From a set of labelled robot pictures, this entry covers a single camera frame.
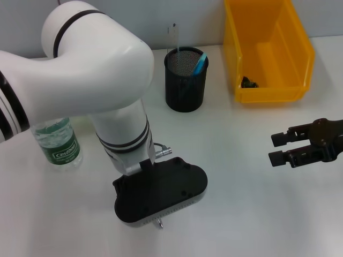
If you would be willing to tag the clear plastic ruler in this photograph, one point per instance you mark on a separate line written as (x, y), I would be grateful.
(174, 37)

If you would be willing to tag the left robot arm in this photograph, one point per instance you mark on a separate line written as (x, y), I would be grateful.
(80, 75)

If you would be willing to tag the blue scissors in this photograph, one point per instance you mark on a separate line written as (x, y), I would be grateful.
(200, 65)

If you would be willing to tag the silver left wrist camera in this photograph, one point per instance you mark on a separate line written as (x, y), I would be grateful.
(160, 192)

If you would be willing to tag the yellow plastic bin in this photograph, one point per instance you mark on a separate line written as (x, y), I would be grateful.
(257, 26)

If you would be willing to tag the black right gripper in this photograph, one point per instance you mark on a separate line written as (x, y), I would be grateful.
(327, 139)

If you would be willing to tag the green plastic wrapper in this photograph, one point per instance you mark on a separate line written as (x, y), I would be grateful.
(249, 82)

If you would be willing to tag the grey ballpoint pen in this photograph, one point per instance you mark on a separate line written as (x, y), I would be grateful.
(160, 223)

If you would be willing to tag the clear green-label water bottle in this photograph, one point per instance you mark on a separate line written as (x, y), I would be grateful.
(59, 144)

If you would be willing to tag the black mesh pen cup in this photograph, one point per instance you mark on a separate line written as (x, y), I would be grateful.
(185, 91)

